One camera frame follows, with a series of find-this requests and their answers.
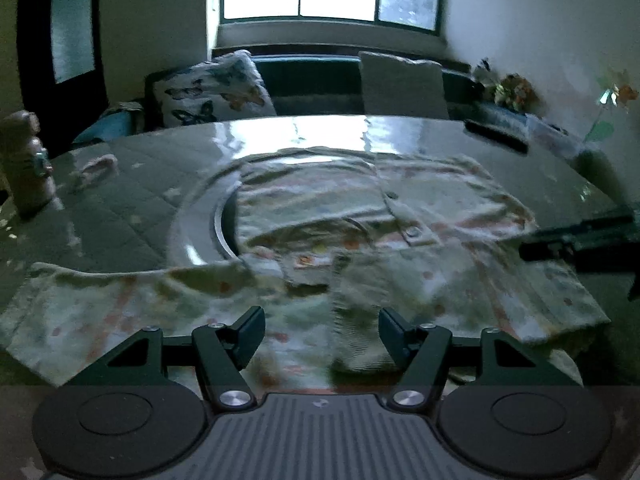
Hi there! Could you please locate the orange flower bouquet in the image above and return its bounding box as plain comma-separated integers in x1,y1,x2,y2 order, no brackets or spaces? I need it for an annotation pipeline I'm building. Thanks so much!
472,57,541,111

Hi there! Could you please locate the black remote control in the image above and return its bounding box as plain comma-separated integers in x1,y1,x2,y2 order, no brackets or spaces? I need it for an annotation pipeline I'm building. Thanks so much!
463,119,530,155

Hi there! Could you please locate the dark sofa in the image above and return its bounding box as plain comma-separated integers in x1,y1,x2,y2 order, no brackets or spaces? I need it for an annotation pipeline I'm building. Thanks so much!
72,45,531,143

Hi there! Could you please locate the glass turntable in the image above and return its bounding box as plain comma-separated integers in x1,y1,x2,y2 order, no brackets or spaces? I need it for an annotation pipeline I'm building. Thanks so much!
167,146,383,268

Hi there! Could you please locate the pink bottle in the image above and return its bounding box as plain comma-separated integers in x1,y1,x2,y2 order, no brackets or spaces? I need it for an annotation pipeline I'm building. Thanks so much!
0,110,58,218

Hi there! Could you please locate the dark door with glass pane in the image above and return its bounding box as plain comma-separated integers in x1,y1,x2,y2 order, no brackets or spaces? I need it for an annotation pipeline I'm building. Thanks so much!
17,0,108,153

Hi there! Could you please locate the floral button-up shirt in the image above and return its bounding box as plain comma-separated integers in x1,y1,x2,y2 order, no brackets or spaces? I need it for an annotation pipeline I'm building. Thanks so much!
0,146,610,392

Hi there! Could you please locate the butterfly print pillow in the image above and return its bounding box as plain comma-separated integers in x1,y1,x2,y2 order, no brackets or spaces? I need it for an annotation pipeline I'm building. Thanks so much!
152,50,277,130

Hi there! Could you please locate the blue cushion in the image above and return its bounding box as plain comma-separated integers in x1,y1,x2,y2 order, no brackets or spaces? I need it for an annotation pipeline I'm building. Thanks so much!
72,110,138,145

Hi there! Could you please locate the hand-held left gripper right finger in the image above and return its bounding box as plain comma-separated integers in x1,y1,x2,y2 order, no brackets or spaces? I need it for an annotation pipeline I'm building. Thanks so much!
378,307,583,413

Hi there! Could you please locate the plain white pillow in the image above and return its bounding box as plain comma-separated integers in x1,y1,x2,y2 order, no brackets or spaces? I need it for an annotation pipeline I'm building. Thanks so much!
358,51,450,120

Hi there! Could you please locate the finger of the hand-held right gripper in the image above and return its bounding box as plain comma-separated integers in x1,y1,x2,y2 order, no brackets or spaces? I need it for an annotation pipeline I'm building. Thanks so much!
519,216,637,264

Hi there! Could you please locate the small pink cloth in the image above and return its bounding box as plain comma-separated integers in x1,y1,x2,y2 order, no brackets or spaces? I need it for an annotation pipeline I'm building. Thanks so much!
72,154,120,192

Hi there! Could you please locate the artificial flower with green leaf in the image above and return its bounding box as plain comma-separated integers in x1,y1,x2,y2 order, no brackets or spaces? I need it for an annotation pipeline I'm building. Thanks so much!
582,67,640,143

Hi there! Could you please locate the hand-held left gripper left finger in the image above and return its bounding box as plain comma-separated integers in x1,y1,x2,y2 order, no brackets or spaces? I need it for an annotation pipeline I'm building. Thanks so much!
60,306,266,413

